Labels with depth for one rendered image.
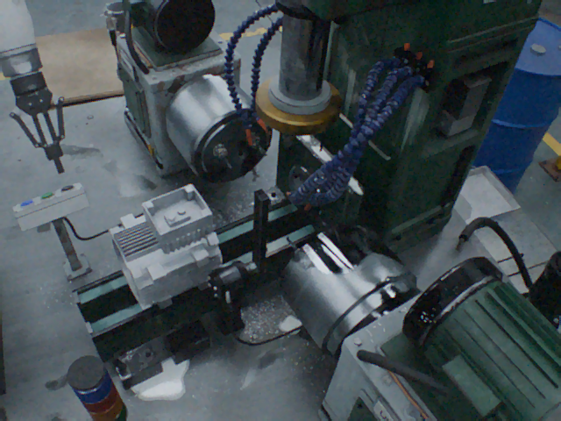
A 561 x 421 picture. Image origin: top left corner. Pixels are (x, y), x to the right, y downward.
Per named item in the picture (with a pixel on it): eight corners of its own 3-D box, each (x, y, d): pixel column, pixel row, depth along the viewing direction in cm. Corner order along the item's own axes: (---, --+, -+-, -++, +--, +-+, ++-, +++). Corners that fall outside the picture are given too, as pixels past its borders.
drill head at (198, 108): (220, 107, 170) (218, 40, 151) (279, 174, 150) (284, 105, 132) (150, 130, 160) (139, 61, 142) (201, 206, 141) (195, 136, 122)
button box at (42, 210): (86, 199, 128) (79, 180, 126) (91, 206, 122) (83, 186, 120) (19, 224, 121) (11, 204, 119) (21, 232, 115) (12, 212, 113)
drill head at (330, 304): (339, 246, 134) (355, 178, 116) (445, 371, 112) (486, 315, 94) (256, 286, 125) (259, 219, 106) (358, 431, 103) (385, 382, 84)
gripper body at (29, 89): (6, 80, 106) (22, 121, 109) (45, 68, 109) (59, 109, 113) (5, 79, 112) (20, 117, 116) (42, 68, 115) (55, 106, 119)
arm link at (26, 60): (38, 43, 106) (47, 69, 109) (35, 44, 114) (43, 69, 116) (-4, 54, 103) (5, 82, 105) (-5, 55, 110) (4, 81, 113)
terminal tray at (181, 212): (193, 204, 120) (191, 182, 114) (214, 235, 114) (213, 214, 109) (145, 224, 115) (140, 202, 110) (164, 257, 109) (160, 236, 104)
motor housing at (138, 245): (190, 233, 134) (184, 181, 119) (224, 287, 123) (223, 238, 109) (117, 264, 126) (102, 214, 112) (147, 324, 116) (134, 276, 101)
